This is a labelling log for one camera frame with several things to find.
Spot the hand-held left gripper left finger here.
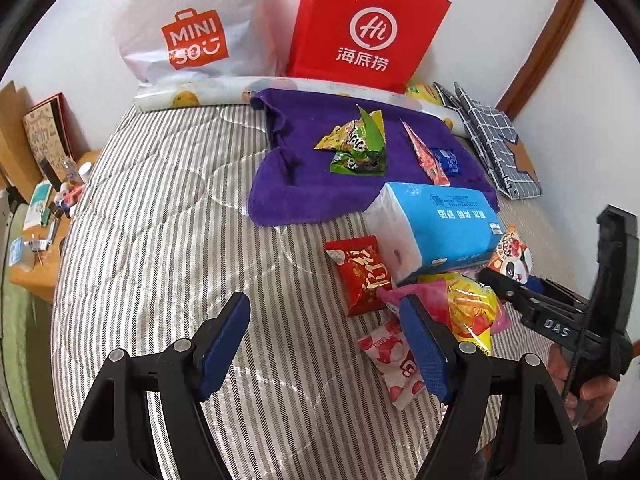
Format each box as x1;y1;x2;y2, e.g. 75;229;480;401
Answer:
60;291;251;480

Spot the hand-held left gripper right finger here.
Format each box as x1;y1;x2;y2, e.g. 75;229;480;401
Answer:
398;295;583;480

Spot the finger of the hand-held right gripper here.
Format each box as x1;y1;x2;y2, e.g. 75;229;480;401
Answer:
527;275;586;306
478;267;591;346

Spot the white strawberry print packet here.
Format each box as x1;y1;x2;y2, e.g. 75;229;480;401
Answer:
357;322;428;409

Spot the panda print snack packet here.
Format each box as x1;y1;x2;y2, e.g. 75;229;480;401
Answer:
487;226;532;286

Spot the magenta snack packet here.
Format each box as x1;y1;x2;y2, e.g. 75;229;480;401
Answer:
385;280;508;336

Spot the yellow chips packet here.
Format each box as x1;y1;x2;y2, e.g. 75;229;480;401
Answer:
417;272;501;356

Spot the red snack packet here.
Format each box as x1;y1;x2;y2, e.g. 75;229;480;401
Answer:
324;235;396;317

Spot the blue tissue pack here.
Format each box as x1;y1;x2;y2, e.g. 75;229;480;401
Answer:
362;182;503;286

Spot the dark blue small packet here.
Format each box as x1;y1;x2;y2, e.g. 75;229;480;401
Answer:
430;147;463;177

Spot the pink stick snack packet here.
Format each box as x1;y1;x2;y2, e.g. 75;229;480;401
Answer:
400;119;451;187

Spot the green snack packet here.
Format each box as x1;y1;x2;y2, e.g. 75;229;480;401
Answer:
329;105;388;176

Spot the small yellow snack packet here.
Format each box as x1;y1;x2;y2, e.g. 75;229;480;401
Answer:
314;124;361;152

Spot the person's right forearm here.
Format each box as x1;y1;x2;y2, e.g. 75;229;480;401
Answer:
575;410;640;480

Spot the person's right hand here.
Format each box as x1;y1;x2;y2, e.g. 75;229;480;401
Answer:
547;342;618;428

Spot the striped quilted mattress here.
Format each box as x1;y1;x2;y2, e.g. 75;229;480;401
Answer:
50;100;566;480

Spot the checked cloth with star patch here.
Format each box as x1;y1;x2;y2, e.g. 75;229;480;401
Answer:
432;81;543;202

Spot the purple towel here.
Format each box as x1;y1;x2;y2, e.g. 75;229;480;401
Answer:
248;88;501;226

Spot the wooden nightstand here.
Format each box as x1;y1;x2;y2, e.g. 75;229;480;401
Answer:
0;150;101;301

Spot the yellow snack bag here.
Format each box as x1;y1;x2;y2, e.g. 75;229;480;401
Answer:
404;82;441;107

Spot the teal white box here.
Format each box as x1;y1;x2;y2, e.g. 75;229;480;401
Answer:
27;180;53;226

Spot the patterned hardcover book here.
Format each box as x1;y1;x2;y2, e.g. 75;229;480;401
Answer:
22;92;73;171

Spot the wooden headboard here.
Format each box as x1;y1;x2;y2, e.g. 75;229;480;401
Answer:
0;82;31;181

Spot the red paper bag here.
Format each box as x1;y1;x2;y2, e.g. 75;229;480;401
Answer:
286;0;452;95

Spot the white plastic shopping bag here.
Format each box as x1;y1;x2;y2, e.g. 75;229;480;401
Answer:
111;0;281;86

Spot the brown wooden door frame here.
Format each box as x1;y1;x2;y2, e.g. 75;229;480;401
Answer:
495;0;586;121

